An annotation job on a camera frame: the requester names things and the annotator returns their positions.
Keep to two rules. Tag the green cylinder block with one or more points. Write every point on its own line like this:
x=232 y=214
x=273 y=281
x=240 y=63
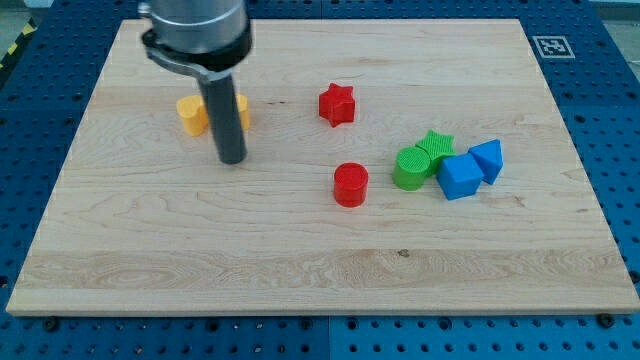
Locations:
x=411 y=167

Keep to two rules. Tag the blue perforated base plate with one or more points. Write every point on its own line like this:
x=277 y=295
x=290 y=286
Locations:
x=44 y=97

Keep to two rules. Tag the blue triangular block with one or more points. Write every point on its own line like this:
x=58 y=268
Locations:
x=489 y=157

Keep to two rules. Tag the yellow pentagon block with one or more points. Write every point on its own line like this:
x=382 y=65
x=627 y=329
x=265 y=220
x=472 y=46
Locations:
x=243 y=111

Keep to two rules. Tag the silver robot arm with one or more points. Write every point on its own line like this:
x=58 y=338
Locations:
x=205 y=40

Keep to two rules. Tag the white fiducial marker tag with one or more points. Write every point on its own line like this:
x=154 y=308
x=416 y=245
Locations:
x=553 y=47

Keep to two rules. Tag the wooden board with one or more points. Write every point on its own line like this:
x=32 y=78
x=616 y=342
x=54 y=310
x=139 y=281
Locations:
x=144 y=220

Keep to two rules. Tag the blue cube block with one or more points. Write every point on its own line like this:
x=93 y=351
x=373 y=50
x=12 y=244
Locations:
x=459 y=176

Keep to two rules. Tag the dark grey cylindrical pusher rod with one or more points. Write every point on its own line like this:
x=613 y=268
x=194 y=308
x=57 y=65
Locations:
x=222 y=110

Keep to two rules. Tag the red cylinder block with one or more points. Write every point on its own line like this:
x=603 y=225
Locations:
x=350 y=184

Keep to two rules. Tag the red star block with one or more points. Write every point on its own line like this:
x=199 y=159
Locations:
x=337 y=104

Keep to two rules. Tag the green star block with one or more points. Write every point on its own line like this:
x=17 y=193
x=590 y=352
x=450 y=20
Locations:
x=438 y=147

